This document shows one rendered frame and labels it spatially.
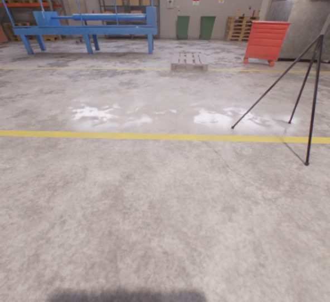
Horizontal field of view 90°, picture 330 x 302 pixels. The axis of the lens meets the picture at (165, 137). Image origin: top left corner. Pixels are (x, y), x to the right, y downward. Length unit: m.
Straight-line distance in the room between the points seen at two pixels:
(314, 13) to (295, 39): 0.58
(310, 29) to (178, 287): 5.80
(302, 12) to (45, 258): 6.01
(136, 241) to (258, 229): 0.70
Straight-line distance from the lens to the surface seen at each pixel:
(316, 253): 1.32
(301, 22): 5.82
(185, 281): 1.03
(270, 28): 4.95
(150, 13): 5.76
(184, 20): 9.52
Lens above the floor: 1.00
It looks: 36 degrees down
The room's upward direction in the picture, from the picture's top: straight up
